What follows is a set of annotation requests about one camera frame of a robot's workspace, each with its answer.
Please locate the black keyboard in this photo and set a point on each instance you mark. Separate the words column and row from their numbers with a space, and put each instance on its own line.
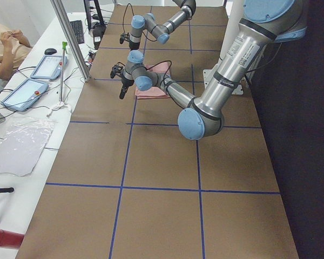
column 77, row 28

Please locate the clear plastic bag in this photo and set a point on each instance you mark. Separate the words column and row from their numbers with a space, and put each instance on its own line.
column 23, row 144

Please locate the teach pendant tablet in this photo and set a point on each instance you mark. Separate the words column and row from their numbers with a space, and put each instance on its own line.
column 49, row 67
column 25, row 95

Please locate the lower teach pendant tablet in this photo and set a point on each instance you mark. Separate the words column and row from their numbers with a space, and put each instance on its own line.
column 25, row 95

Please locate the pink printed t-shirt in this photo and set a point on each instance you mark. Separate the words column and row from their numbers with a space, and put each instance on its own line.
column 154, row 92

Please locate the upper teach pendant tablet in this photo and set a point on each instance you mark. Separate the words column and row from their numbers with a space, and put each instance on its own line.
column 49, row 67

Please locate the aluminium frame post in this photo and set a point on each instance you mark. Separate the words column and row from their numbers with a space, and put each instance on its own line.
column 70, row 37

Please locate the black box with white label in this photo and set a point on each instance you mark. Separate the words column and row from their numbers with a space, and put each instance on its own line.
column 97, row 29

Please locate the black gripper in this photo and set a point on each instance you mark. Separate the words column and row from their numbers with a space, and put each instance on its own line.
column 126, row 81
column 132, row 45

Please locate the black computer mouse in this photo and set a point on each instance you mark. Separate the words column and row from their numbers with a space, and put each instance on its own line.
column 50, row 51

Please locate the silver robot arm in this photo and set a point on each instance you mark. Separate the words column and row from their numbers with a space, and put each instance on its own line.
column 262, row 23
column 161, row 32

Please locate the red cylinder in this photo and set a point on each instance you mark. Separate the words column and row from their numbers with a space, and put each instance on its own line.
column 10, row 240

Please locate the person in beige shirt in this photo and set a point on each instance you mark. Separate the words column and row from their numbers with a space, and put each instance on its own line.
column 14, row 48

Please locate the reacher stick with green tip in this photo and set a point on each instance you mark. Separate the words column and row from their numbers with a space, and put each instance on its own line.
column 61, row 102

